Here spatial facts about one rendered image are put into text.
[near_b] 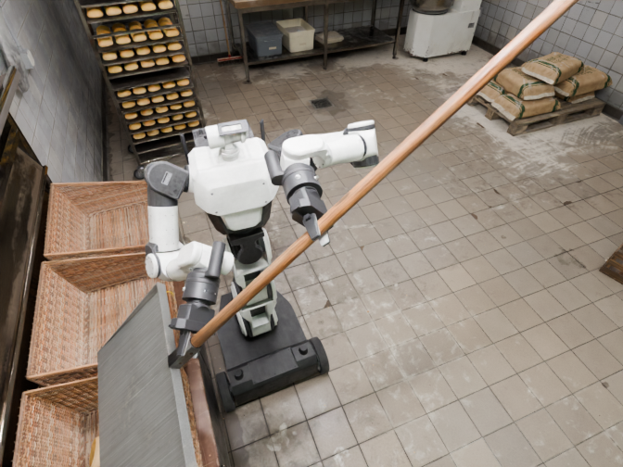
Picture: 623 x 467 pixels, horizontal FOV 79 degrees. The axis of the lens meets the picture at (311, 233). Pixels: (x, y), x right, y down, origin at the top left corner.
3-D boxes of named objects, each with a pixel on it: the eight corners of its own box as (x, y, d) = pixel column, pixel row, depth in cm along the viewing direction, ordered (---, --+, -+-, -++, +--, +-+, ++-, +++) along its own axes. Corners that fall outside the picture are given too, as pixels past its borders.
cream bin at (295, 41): (289, 53, 486) (288, 32, 469) (276, 40, 519) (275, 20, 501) (315, 49, 496) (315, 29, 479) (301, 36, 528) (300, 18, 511)
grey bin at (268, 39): (257, 57, 476) (255, 37, 459) (247, 44, 508) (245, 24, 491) (285, 54, 485) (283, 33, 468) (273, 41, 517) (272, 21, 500)
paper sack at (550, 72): (551, 90, 371) (559, 72, 359) (517, 76, 391) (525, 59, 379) (582, 75, 397) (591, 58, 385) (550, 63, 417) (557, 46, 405)
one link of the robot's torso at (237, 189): (191, 200, 153) (167, 120, 128) (273, 183, 161) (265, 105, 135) (200, 254, 134) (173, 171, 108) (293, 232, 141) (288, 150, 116)
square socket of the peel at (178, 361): (199, 336, 97) (188, 334, 95) (202, 349, 95) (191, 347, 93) (177, 357, 100) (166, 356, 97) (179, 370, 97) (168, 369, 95)
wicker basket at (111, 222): (69, 294, 184) (40, 257, 164) (71, 220, 220) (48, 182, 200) (172, 264, 197) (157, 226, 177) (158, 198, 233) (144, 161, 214)
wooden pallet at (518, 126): (513, 136, 391) (518, 123, 381) (464, 102, 443) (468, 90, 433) (599, 115, 421) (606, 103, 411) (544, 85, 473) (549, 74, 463)
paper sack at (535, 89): (553, 101, 385) (561, 84, 374) (521, 105, 378) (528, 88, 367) (515, 77, 428) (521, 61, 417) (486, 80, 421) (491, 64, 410)
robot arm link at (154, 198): (146, 203, 126) (144, 161, 124) (174, 202, 130) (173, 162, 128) (148, 207, 116) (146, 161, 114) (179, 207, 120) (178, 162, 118)
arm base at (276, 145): (288, 191, 130) (283, 177, 140) (322, 174, 130) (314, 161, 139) (269, 155, 122) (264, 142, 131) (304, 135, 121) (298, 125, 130)
